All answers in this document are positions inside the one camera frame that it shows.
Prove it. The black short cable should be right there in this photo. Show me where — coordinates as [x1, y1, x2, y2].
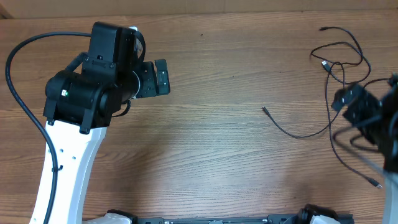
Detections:
[261, 77, 389, 139]

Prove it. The black USB-A cable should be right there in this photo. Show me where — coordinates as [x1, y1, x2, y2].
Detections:
[309, 26, 372, 85]

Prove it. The black thin charging cable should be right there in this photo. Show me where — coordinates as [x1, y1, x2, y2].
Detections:
[324, 61, 384, 189]

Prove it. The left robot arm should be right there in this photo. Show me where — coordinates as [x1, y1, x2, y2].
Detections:
[31, 22, 170, 223]

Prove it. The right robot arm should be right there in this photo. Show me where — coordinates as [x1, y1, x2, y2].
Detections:
[332, 73, 397, 223]

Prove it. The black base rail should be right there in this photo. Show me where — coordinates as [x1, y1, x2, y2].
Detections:
[83, 203, 355, 224]

